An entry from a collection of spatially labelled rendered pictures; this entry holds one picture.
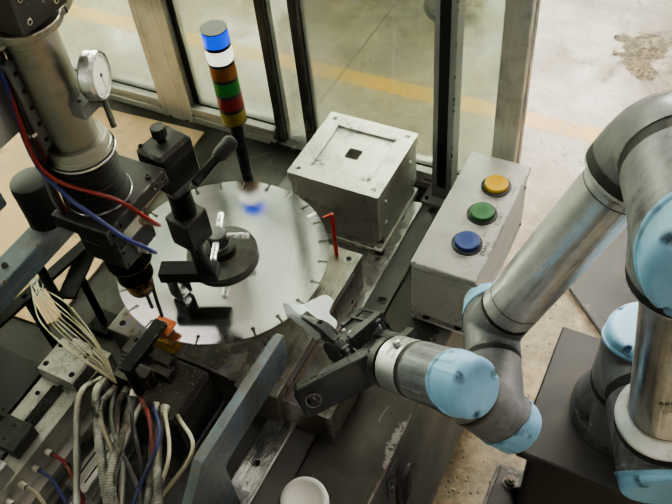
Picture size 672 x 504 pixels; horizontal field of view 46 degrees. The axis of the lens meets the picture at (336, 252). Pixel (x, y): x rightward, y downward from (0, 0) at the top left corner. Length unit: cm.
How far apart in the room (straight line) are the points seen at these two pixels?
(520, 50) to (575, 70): 186
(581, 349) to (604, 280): 106
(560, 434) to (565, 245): 44
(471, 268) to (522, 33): 37
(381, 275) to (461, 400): 56
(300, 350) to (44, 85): 59
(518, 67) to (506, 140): 16
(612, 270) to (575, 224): 155
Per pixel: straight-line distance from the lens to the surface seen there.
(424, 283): 129
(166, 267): 115
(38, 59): 81
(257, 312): 115
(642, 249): 71
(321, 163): 142
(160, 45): 171
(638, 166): 76
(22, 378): 136
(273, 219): 127
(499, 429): 99
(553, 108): 298
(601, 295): 238
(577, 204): 89
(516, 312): 100
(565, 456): 126
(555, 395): 131
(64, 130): 86
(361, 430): 126
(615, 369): 112
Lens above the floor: 186
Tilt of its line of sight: 49 degrees down
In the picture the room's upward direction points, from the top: 7 degrees counter-clockwise
